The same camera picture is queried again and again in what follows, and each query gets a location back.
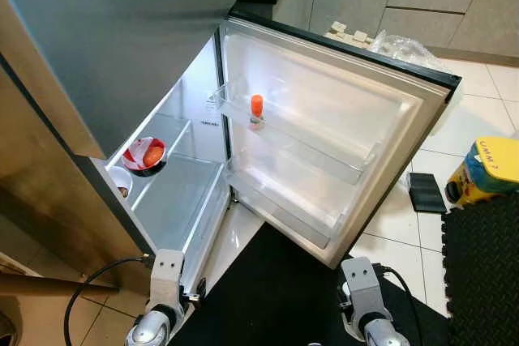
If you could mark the clear fridge door bin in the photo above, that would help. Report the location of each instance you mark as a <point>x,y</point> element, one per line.
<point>300,220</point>
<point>324,155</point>

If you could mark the grey steel fridge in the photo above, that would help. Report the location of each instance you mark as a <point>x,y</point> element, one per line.
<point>49,176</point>

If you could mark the grey fridge main door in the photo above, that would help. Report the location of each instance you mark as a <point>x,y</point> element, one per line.
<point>324,119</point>

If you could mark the grey fridge freezer door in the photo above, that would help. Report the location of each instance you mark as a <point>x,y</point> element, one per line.
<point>122,30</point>

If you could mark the small white food bowl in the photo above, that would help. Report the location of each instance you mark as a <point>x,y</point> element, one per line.
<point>119,177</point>

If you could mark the red and white bowl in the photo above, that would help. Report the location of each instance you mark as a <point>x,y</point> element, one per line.
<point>146,155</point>

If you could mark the orange cap small bottle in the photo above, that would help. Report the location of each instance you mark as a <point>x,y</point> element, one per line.
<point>256,107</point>

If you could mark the black textured foam mat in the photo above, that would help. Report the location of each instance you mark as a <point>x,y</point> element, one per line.
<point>482,281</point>

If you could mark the yellow and blue container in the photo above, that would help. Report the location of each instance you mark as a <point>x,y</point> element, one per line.
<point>495,160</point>

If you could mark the small black ribbed block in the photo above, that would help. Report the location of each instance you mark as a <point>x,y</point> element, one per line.
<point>427,192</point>

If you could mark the white plastic block tray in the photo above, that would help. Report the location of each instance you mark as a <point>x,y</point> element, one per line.
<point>349,34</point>

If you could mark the clear plastic wrap bag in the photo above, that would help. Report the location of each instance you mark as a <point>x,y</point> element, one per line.
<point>405,50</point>

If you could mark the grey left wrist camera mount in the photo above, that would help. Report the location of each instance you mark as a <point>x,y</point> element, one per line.
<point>168,277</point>

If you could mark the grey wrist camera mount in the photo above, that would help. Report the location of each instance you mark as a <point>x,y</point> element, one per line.
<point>361,281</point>
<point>168,277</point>

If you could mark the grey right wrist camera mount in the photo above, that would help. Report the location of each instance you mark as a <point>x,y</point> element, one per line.
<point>361,281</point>

